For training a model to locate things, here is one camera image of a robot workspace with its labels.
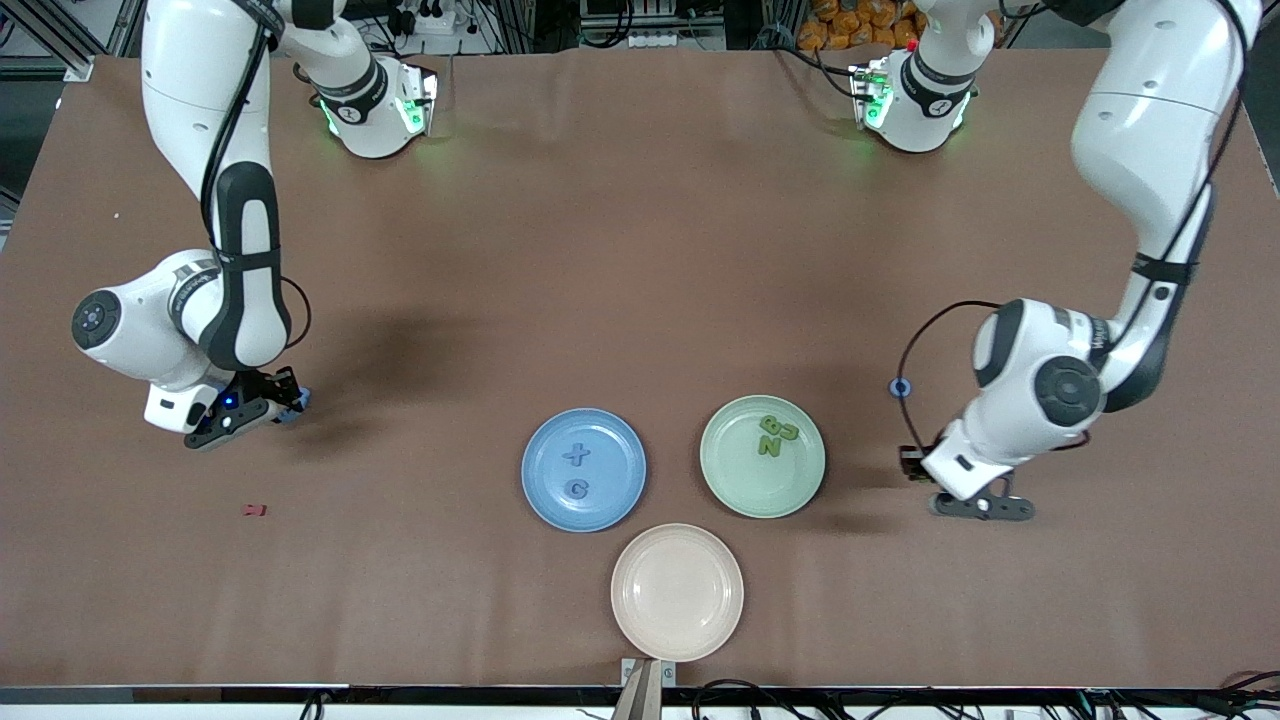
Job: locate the pile of orange objects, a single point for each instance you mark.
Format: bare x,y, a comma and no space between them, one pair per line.
850,25

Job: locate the blue foam letter X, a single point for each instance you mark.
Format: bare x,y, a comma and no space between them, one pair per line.
576,455

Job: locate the metal table edge bracket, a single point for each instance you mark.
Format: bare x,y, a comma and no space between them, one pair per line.
648,690

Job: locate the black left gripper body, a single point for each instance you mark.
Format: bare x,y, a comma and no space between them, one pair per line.
912,461

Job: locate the blue foam letter O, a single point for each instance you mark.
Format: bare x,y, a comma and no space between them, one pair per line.
893,387

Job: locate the green foam letter B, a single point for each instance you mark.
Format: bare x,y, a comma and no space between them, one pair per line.
770,425

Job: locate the green foam letter N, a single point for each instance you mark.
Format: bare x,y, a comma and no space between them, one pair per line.
768,447

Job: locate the white power strip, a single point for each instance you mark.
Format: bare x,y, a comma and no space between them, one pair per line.
660,40
430,22

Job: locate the blue plate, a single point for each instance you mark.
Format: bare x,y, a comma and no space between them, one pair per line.
610,440

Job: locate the aluminium frame profile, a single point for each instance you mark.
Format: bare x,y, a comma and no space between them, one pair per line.
80,68

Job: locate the pale green plate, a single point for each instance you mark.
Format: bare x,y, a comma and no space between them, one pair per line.
740,485

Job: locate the blue foam letter G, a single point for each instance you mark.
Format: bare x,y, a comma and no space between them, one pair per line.
570,489

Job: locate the table front edge rail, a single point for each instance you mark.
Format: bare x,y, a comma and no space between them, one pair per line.
200,694

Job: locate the brown table cover sheet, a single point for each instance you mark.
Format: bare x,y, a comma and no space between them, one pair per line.
640,250

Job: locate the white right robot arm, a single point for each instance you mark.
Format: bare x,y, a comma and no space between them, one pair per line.
200,80

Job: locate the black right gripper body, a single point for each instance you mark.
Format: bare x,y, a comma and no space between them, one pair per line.
268,387

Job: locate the beige plate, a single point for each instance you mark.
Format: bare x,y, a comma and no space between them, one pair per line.
677,592

